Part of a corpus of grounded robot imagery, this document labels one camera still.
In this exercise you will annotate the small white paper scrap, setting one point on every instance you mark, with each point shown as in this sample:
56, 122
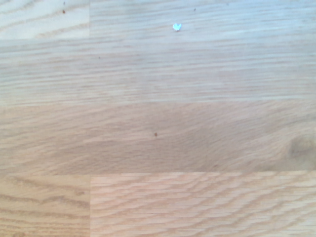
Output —
176, 26

